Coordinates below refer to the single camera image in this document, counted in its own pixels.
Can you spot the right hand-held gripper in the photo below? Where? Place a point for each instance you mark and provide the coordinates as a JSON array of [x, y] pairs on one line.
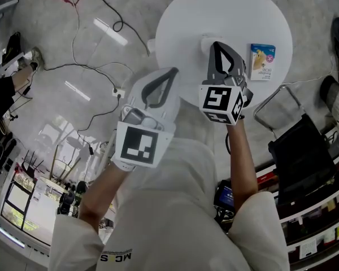
[[217, 97]]

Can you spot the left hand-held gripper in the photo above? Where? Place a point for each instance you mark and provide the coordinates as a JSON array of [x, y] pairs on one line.
[[138, 145]]

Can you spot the person's right forearm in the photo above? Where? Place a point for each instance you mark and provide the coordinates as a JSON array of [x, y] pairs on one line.
[[243, 165]]

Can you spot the person's left forearm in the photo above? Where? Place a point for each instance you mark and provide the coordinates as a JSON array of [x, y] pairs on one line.
[[104, 196]]

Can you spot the white power strip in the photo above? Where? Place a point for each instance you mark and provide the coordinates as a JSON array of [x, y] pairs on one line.
[[118, 92]]

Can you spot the blue and white carton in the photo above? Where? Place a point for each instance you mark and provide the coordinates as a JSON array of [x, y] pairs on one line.
[[262, 62]]

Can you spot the person's left white shoe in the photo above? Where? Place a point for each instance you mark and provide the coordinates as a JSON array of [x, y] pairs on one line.
[[151, 44]]

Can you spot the white wristband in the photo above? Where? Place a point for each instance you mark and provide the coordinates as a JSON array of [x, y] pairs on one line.
[[124, 166]]

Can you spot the person's white shirt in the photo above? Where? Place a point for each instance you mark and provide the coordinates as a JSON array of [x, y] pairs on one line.
[[169, 213]]

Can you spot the woven lampshade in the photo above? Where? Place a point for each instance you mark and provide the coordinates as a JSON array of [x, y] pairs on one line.
[[337, 100]]

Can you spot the tablet screen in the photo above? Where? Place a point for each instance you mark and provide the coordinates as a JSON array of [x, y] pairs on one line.
[[225, 195]]

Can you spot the black chair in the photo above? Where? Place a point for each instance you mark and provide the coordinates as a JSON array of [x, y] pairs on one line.
[[302, 159]]

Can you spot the white shelf unit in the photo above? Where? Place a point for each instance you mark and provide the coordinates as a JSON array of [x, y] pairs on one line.
[[316, 222]]

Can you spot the metal chair frame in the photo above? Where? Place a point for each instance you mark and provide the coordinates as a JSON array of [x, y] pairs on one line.
[[271, 109]]

